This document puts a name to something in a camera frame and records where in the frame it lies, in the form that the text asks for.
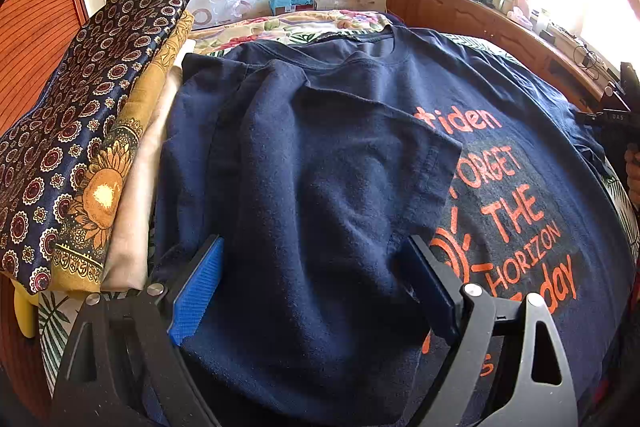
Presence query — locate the wooden headboard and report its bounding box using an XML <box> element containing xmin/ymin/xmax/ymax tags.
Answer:
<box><xmin>0</xmin><ymin>0</ymin><xmax>88</xmax><ymax>132</ymax></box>

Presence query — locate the floral bedsheet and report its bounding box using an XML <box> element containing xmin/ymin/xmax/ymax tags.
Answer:
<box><xmin>187</xmin><ymin>9</ymin><xmax>393</xmax><ymax>55</ymax></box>

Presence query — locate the navy patterned pillow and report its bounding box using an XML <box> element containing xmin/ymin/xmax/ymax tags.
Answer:
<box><xmin>0</xmin><ymin>0</ymin><xmax>193</xmax><ymax>294</ymax></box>

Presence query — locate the wooden cabinet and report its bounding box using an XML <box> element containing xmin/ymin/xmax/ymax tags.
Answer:
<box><xmin>386</xmin><ymin>0</ymin><xmax>621</xmax><ymax>112</ymax></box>

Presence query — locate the pink figurine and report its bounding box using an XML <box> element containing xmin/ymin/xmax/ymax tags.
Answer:
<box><xmin>507</xmin><ymin>0</ymin><xmax>533</xmax><ymax>22</ymax></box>

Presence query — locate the teal box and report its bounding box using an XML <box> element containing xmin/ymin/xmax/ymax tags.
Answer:
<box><xmin>269</xmin><ymin>0</ymin><xmax>316</xmax><ymax>15</ymax></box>

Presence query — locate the black cable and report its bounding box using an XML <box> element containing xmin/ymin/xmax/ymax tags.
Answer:
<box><xmin>572</xmin><ymin>44</ymin><xmax>601</xmax><ymax>80</ymax></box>

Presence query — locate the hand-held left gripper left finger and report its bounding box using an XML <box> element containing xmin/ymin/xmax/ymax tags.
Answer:
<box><xmin>50</xmin><ymin>234</ymin><xmax>226</xmax><ymax>427</ymax></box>

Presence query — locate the yellow floral pillow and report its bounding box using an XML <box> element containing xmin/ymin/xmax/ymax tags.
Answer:
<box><xmin>52</xmin><ymin>9</ymin><xmax>196</xmax><ymax>293</ymax></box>

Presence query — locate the cream folded cloth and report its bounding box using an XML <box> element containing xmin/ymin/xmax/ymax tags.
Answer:
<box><xmin>102</xmin><ymin>38</ymin><xmax>198</xmax><ymax>293</ymax></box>

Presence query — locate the person's right hand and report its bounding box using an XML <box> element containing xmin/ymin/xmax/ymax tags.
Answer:
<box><xmin>624</xmin><ymin>147</ymin><xmax>640</xmax><ymax>210</ymax></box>

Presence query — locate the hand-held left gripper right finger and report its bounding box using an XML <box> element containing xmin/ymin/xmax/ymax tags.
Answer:
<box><xmin>402</xmin><ymin>234</ymin><xmax>581</xmax><ymax>427</ymax></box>

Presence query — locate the navy t-shirt with orange print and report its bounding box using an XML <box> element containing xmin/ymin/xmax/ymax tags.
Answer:
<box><xmin>142</xmin><ymin>24</ymin><xmax>633</xmax><ymax>427</ymax></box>

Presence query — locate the palm leaf print sheet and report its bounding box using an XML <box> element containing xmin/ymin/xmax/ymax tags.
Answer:
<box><xmin>37</xmin><ymin>32</ymin><xmax>640</xmax><ymax>398</ymax></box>

